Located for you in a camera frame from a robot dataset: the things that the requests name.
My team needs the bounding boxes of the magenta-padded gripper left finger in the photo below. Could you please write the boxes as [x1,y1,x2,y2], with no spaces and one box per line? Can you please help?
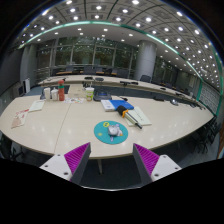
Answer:
[39,142,92,186]

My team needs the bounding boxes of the pale green notebook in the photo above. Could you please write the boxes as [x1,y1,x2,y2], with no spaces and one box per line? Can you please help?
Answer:
[124,106,153,127]

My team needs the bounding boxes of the colourful printed leaflet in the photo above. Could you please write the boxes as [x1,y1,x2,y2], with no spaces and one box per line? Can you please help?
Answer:
[63,97,84,104]

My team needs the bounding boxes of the beige cardboard box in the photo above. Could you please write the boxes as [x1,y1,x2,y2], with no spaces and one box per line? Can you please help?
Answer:
[68,83,87,99]

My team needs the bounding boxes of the long curved conference table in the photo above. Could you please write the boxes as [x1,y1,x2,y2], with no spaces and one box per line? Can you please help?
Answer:
[37,74,203,103]

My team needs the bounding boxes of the ceiling lights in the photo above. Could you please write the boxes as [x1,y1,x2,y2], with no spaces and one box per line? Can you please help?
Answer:
[19,0,221,81]

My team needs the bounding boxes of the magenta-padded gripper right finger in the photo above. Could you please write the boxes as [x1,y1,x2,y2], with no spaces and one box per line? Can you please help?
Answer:
[132,143,183,186]

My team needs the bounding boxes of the white lidded jar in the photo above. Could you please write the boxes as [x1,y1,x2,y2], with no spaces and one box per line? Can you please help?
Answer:
[50,87,59,102]

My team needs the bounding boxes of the pale white booklet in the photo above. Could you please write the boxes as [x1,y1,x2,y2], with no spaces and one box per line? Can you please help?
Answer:
[28,99,46,113]

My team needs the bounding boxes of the dark conference console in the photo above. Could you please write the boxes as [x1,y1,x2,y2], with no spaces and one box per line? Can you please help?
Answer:
[92,91,112,102]

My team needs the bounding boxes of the silver grey computer mouse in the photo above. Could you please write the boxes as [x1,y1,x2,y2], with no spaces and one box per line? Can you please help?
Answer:
[107,123,122,138]

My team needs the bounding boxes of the red bottle with green band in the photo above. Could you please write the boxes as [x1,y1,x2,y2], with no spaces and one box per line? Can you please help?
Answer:
[57,79,66,102]

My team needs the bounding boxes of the blue and white book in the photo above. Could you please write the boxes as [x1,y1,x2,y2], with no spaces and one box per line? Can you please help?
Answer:
[100,99,135,112]

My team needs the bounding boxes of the dark office chairs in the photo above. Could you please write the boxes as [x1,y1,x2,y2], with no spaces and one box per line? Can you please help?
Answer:
[64,65,153,84]

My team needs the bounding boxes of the round teal cartoon mouse pad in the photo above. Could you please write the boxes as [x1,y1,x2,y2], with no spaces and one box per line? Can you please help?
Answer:
[93,120,129,145]

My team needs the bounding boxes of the white standing appliance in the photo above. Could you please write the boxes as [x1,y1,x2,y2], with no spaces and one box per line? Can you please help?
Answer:
[22,78,31,94]

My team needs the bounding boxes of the white paper cup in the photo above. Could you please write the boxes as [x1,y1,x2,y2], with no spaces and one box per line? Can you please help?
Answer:
[43,87,51,102]

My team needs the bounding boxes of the green printed paper cup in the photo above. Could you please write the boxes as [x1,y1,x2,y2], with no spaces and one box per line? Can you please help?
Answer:
[84,86,95,102]

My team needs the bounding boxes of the black microphone with orange ring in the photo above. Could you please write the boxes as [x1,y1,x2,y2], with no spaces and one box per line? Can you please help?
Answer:
[115,105,143,130]

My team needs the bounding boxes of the red printed paper leaflet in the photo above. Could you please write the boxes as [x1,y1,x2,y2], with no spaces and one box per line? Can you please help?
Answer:
[10,108,30,130]

